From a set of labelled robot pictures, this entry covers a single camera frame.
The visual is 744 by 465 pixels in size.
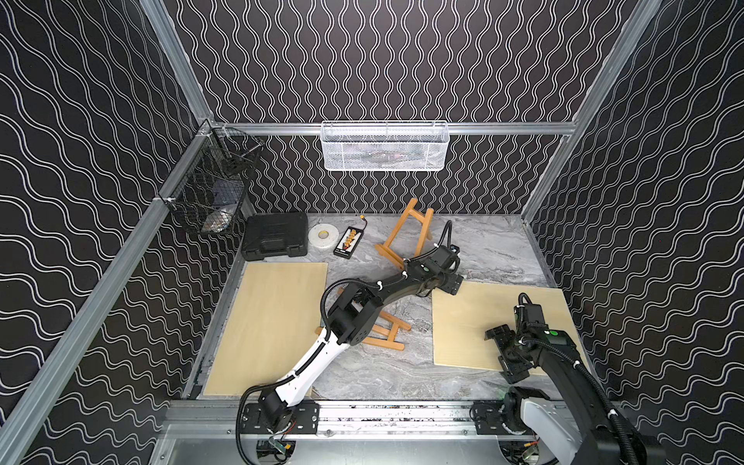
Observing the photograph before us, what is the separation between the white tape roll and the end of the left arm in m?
0.40

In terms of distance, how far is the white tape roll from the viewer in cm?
112

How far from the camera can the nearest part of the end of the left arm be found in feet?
2.59
